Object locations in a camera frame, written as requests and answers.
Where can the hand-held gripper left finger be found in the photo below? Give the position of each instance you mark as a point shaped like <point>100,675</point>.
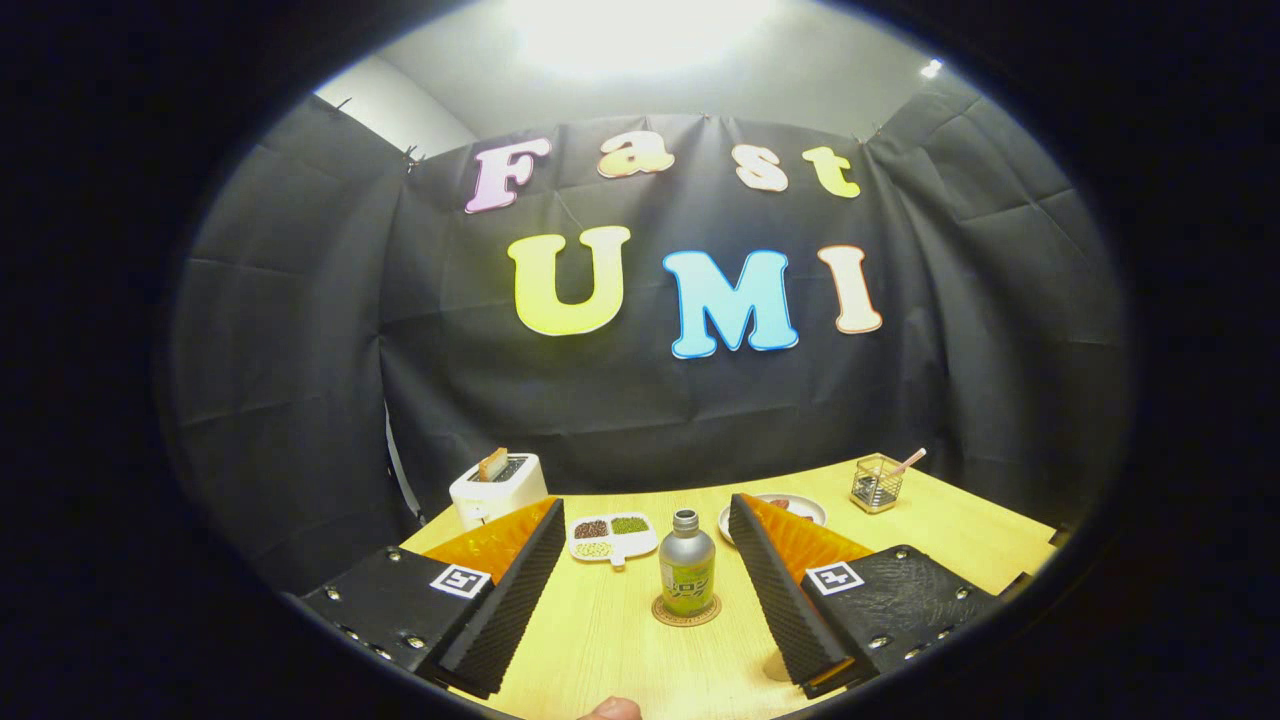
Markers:
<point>515,600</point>

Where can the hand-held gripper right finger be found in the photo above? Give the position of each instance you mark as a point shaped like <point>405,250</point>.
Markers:
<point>775,600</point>

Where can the round brown coaster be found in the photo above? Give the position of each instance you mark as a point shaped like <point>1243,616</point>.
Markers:
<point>709,612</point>

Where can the silver juice bottle green label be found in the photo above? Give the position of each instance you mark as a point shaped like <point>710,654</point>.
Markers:
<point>687,560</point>

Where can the white toaster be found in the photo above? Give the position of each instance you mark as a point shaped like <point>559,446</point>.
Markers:
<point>500,500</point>

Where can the white oval plate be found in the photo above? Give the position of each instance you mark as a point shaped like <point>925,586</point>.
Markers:
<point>815,507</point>

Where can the white divided dish of beans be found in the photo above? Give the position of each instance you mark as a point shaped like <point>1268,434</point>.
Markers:
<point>612,545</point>

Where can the toast slice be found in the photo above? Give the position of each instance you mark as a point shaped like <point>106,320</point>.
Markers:
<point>492,464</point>

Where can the pink straw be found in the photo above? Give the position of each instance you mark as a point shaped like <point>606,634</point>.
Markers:
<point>912,459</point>

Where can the black backdrop cloth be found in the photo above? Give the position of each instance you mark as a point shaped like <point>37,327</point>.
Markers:
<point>300,350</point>

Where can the small ceiling spot light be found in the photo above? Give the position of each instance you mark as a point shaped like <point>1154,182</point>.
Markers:
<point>931,68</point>

